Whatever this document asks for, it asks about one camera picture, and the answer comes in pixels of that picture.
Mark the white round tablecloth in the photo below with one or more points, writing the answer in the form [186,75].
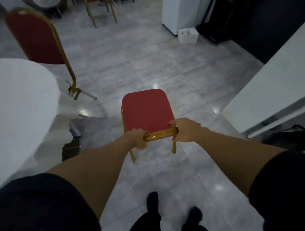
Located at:
[26,114]

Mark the person's right hand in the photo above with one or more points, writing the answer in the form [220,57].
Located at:
[187,129]

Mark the person's left hand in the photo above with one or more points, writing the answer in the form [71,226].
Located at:
[135,140]

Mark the person's left forearm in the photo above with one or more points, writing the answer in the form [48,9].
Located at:
[95,173]

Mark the person's black shoe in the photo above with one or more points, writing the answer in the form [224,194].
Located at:
[152,208]
[194,219]

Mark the person's black shirt sleeve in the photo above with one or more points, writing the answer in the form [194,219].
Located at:
[45,202]
[278,190]

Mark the red dotted gold-frame chair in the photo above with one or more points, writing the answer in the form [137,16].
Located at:
[147,111]

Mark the gold metal chair frame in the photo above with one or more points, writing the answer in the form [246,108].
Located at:
[100,10]

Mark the white cabinet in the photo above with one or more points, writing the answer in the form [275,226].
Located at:
[181,13]

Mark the red plain gold-frame chair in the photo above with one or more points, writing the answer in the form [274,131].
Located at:
[35,38]

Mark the person's left fingers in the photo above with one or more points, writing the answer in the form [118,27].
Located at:
[143,140]

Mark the white rectangular table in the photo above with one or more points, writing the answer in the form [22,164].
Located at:
[269,88]

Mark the white tissue box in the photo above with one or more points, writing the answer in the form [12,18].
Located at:
[187,35]

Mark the person's right forearm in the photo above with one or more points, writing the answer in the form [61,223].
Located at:
[233,157]

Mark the black furniture unit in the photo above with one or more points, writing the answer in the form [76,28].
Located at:
[252,23]

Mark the person's right thumb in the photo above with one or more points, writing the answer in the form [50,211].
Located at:
[173,123]

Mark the black bag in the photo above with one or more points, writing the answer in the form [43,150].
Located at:
[288,139]

